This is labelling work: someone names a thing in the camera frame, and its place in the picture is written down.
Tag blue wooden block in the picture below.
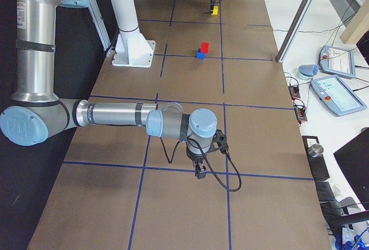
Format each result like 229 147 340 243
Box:
195 48 206 60

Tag near teach pendant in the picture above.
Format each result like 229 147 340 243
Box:
311 75 367 116

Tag black monitor corner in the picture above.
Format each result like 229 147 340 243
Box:
334 128 368 209

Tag near orange black connector box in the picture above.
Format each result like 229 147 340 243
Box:
293 104 307 123

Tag white camera pole with base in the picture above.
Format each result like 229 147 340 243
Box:
111 0 156 68

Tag silver metal cylinder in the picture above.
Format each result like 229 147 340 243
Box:
307 143 324 158

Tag orange black connector box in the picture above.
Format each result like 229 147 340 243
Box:
288 85 300 100
293 104 307 123

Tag far orange black connector box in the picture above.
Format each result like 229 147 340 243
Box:
288 85 300 100

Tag far teach pendant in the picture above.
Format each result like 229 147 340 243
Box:
318 46 356 78

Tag yellow wooden block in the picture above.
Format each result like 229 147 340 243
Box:
210 5 219 16

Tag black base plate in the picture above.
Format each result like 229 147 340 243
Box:
302 135 330 181

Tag aluminium frame post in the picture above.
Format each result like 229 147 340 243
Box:
275 0 314 63

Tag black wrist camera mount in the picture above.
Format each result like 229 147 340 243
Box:
208 129 229 155

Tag teach pendant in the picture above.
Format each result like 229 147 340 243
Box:
311 75 367 116
318 46 356 78

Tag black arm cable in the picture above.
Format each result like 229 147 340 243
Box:
158 136 242 192

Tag black office chair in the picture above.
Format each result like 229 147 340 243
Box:
315 181 368 236

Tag red wooden block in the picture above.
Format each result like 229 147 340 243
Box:
200 42 210 54

